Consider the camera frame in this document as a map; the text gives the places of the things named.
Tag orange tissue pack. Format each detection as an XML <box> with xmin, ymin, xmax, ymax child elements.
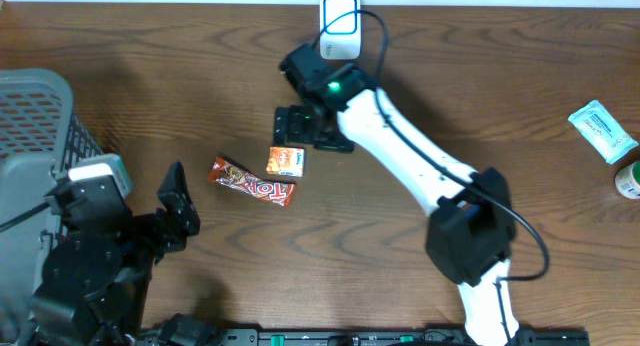
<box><xmin>266</xmin><ymin>146</ymin><xmax>305</xmax><ymax>177</ymax></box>

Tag red chocolate bar wrapper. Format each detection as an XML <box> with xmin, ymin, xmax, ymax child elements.
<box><xmin>208</xmin><ymin>157</ymin><xmax>297</xmax><ymax>207</ymax></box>

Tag teal wet wipes pack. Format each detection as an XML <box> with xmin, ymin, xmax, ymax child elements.
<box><xmin>568</xmin><ymin>100</ymin><xmax>639</xmax><ymax>164</ymax></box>

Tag green lid seasoning jar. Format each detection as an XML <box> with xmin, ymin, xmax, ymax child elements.
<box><xmin>614</xmin><ymin>161</ymin><xmax>640</xmax><ymax>200</ymax></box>

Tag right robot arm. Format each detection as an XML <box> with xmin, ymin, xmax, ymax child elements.
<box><xmin>278</xmin><ymin>44</ymin><xmax>519</xmax><ymax>345</ymax></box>

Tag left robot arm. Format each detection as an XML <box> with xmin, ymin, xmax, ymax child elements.
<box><xmin>19</xmin><ymin>159</ymin><xmax>200</xmax><ymax>345</ymax></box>

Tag white barcode scanner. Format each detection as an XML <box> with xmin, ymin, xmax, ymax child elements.
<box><xmin>319</xmin><ymin>0</ymin><xmax>362</xmax><ymax>60</ymax></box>

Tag grey plastic mesh basket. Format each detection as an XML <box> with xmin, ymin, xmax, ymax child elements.
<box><xmin>1</xmin><ymin>68</ymin><xmax>102</xmax><ymax>344</ymax></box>

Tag left black cable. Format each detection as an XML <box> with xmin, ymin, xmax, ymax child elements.
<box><xmin>0</xmin><ymin>200</ymin><xmax>51</xmax><ymax>235</ymax></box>

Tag black cable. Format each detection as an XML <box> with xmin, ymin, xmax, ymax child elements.
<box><xmin>0</xmin><ymin>200</ymin><xmax>51</xmax><ymax>235</ymax></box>
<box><xmin>310</xmin><ymin>9</ymin><xmax>551</xmax><ymax>346</ymax></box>

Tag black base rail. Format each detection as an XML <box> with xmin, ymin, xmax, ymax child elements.
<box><xmin>137</xmin><ymin>328</ymin><xmax>590</xmax><ymax>346</ymax></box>

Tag right black cable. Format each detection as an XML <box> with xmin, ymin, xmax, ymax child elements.
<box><xmin>310</xmin><ymin>9</ymin><xmax>551</xmax><ymax>346</ymax></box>

